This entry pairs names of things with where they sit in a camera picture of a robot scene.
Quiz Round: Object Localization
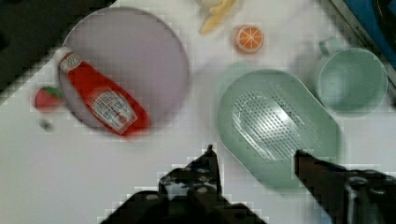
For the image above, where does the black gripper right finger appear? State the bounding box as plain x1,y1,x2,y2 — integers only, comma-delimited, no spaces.
294,150,396,224

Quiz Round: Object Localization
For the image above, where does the red ketchup bottle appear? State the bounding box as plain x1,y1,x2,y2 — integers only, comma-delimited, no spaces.
54,47,149,136

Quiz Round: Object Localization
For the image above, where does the green plastic strainer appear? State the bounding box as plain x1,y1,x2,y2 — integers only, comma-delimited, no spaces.
217,63,342,189

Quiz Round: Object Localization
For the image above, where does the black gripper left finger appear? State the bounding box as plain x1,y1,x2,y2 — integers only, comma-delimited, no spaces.
159,145,222,201

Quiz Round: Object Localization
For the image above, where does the red toy strawberry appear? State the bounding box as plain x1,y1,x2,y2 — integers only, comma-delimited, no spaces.
33,86,63,113

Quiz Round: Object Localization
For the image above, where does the green plastic mug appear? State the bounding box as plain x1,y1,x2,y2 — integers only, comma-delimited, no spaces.
312,37,388,115

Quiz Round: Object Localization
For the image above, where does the purple round plate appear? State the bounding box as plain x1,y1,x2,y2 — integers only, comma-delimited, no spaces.
64,7,190,130

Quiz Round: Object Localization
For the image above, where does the peeled toy banana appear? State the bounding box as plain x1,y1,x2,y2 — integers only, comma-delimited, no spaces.
195,0,236,35

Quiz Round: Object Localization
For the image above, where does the orange slice toy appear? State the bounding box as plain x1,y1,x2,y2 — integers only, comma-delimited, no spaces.
233,25,264,54

